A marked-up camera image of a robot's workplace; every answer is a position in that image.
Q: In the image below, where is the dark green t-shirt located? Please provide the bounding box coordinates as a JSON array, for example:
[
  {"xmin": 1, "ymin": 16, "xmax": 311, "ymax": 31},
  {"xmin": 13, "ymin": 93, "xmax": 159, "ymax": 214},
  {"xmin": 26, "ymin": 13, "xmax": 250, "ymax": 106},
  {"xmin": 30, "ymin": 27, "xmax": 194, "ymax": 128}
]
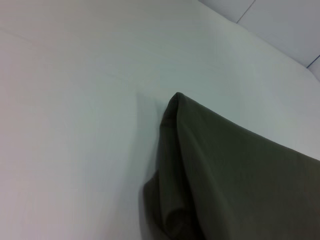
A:
[{"xmin": 142, "ymin": 91, "xmax": 320, "ymax": 240}]

